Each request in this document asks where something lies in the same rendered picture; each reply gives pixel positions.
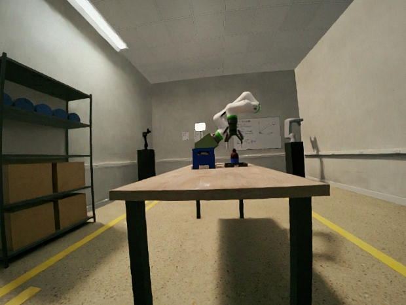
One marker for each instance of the blue plastic crate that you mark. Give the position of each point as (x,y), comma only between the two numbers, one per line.
(203,159)

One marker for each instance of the brown glass bottle with blue band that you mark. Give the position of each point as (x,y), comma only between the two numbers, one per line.
(234,157)

